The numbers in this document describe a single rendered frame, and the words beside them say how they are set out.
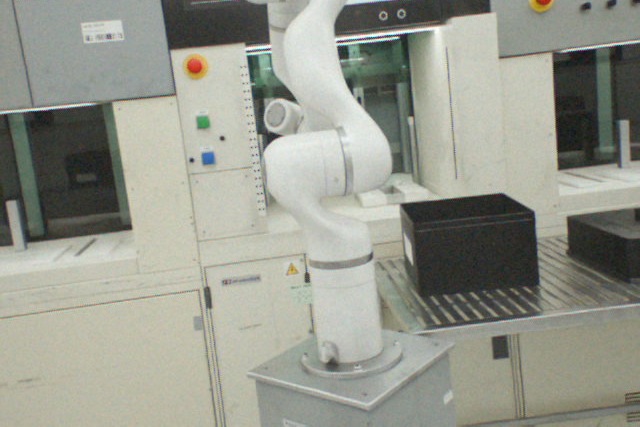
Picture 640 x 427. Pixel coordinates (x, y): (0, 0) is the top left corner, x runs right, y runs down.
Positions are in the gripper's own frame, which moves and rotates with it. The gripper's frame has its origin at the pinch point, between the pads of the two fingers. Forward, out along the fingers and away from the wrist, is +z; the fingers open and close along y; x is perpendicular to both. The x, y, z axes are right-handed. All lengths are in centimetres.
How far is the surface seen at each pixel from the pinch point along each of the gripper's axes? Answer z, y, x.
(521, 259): -2, 1, -60
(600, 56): 88, 60, -14
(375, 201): 28.0, -15.3, -1.9
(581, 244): 21, 9, -62
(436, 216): 9.1, -4.5, -31.1
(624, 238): 6, 16, -73
